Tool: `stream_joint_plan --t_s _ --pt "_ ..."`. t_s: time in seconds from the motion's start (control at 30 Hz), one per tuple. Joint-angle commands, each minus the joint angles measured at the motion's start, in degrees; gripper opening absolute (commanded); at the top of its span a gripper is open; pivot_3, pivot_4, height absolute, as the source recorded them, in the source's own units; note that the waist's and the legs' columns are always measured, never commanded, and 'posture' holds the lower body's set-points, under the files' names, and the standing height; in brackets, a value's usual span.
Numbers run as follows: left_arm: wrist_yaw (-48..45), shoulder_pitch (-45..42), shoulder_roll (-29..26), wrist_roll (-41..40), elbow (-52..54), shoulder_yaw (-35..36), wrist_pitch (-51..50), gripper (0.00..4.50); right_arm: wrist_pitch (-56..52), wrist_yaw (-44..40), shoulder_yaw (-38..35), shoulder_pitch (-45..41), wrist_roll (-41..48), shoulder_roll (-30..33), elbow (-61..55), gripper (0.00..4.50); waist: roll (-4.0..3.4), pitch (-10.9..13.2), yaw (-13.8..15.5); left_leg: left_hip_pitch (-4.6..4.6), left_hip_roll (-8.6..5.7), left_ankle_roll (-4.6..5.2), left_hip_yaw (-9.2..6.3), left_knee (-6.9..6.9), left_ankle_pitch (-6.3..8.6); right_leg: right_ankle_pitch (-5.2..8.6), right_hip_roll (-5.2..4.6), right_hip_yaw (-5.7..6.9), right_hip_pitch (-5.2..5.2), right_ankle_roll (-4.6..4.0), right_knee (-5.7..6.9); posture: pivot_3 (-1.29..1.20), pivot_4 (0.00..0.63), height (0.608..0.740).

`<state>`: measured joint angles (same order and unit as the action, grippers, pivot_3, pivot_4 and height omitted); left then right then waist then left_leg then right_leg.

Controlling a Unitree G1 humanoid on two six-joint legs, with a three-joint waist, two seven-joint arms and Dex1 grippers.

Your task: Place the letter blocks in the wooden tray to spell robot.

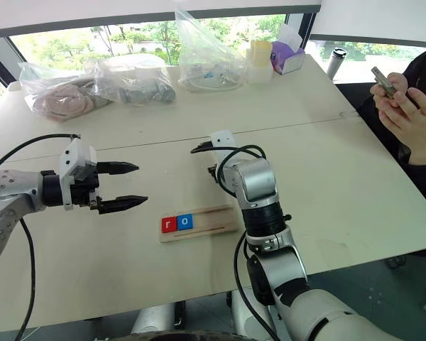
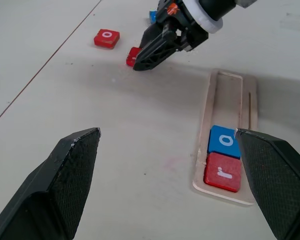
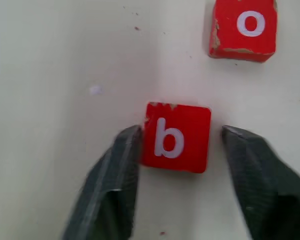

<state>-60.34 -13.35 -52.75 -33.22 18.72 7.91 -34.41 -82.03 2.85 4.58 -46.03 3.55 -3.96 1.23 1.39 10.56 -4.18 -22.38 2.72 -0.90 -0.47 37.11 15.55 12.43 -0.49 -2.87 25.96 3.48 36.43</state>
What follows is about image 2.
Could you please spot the red letter r block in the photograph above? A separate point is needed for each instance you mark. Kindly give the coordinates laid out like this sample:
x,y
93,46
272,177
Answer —
x,y
222,172

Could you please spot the blue letter o block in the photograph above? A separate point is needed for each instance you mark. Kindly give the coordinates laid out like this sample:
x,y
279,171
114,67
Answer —
x,y
223,142

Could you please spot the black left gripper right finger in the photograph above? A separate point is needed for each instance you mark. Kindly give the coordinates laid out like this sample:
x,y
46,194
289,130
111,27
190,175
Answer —
x,y
275,180

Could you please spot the wooden letter tray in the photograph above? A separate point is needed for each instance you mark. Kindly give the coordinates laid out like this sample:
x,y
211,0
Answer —
x,y
226,105

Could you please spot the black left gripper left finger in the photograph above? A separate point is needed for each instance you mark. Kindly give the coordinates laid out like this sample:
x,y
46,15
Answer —
x,y
65,180

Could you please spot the red letter o block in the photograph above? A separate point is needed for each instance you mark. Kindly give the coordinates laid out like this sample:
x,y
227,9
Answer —
x,y
106,38

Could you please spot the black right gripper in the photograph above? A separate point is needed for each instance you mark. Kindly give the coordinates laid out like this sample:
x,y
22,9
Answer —
x,y
187,30

